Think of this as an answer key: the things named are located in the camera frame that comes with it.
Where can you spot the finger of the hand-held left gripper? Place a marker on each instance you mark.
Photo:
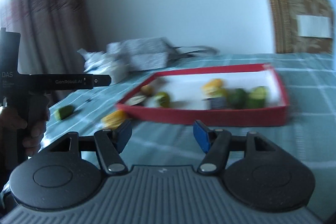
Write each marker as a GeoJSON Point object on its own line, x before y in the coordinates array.
{"type": "Point", "coordinates": [102, 80]}

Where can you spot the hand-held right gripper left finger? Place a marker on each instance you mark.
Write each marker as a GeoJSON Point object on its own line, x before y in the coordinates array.
{"type": "Point", "coordinates": [123, 135]}

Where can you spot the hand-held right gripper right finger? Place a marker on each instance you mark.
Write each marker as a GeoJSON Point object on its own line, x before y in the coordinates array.
{"type": "Point", "coordinates": [200, 134]}

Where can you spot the yellow corn cob piece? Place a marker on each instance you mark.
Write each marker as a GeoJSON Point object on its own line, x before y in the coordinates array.
{"type": "Point", "coordinates": [212, 86]}
{"type": "Point", "coordinates": [114, 119]}

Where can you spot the red shallow cardboard box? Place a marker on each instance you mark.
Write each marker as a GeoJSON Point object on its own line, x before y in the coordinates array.
{"type": "Point", "coordinates": [199, 115]}

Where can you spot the dark purple corn cob piece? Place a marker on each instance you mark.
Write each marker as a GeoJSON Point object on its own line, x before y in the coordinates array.
{"type": "Point", "coordinates": [218, 103]}

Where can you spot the brown longan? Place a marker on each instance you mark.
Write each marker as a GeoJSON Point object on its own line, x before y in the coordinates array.
{"type": "Point", "coordinates": [147, 89]}

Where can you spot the green cucumber piece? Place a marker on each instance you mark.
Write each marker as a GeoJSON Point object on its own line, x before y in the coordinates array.
{"type": "Point", "coordinates": [65, 111]}
{"type": "Point", "coordinates": [258, 96]}

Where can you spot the green round tomato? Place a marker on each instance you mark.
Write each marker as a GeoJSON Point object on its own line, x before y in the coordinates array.
{"type": "Point", "coordinates": [162, 99]}
{"type": "Point", "coordinates": [237, 98]}

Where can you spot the person's left hand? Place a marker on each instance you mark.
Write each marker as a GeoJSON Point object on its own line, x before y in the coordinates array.
{"type": "Point", "coordinates": [35, 132]}

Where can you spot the white tissue pack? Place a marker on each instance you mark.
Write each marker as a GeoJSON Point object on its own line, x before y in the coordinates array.
{"type": "Point", "coordinates": [105, 66]}

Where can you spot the dark slice with pale top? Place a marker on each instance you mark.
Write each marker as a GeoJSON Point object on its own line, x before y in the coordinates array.
{"type": "Point", "coordinates": [135, 100]}

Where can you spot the silver patterned gift bag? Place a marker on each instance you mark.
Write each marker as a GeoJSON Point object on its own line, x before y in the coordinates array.
{"type": "Point", "coordinates": [147, 56]}

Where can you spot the patterned beige curtain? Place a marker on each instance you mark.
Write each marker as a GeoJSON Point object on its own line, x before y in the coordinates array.
{"type": "Point", "coordinates": [47, 16]}

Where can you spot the teal checked bedsheet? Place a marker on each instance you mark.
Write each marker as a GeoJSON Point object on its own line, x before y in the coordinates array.
{"type": "Point", "coordinates": [309, 98]}

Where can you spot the white kettle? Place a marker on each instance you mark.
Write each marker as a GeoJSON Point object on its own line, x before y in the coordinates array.
{"type": "Point", "coordinates": [332, 29]}

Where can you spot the white light switch panel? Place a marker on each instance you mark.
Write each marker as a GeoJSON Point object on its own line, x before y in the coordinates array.
{"type": "Point", "coordinates": [313, 26]}

